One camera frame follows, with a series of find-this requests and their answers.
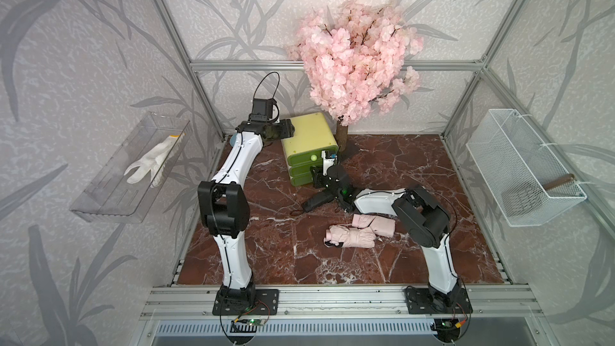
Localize green yellow drawer cabinet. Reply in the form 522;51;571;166
282;112;338;187

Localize black umbrella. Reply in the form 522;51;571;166
290;191;335;217

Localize pink umbrella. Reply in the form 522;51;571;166
352;214;396;238
324;225;376;248

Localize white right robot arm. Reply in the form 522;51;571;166
302;164;461;305

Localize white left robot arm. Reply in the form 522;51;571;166
198;98;295;306

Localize pink cherry blossom tree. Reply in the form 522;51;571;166
287;0;424;152

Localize white glove on shelf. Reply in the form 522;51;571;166
124;134;185;188

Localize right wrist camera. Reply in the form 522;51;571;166
321;150;338;176

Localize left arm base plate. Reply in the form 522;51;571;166
212;287;280;317

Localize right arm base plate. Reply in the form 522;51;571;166
404;282;473;315

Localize clear acrylic wall shelf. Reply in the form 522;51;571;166
70;112;192;224

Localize white wire mesh basket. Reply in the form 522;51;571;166
466;109;587;227

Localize aluminium front rail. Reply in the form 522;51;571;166
140;284;544;320

